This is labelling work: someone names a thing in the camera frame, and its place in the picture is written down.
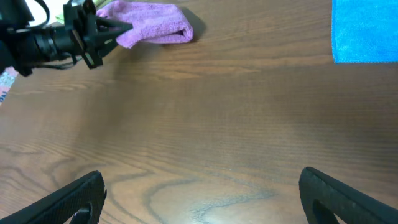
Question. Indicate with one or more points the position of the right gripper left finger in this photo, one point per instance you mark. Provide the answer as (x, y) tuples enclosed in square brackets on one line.
[(81, 201)]

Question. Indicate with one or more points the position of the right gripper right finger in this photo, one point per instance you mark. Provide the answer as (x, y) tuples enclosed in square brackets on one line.
[(325, 200)]

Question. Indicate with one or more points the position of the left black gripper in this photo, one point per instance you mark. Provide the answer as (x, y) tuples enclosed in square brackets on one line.
[(62, 47)]

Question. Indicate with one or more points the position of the blue microfiber cloth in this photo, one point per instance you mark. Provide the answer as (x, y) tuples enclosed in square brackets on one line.
[(364, 31)]

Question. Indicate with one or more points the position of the top folded green cloth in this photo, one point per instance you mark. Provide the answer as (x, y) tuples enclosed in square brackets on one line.
[(101, 3)]

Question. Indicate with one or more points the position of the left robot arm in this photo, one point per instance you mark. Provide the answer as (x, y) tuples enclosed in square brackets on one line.
[(17, 37)]

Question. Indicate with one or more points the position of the purple microfiber cloth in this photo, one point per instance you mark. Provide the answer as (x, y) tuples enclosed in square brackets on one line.
[(155, 23)]

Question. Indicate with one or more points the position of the patterned floor rug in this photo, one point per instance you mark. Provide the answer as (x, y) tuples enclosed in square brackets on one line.
[(7, 78)]

